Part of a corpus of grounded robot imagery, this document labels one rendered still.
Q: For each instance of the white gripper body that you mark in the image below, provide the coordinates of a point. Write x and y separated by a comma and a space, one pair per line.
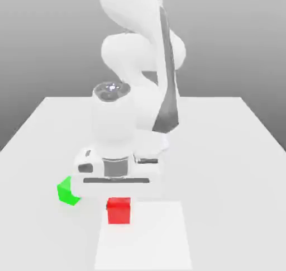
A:
116, 187

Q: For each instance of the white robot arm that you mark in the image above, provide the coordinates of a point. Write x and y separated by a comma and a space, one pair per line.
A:
125, 58

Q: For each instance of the small red cube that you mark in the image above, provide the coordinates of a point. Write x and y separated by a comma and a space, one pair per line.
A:
118, 211

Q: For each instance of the small green cube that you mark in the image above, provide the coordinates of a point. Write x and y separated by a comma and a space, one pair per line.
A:
65, 192

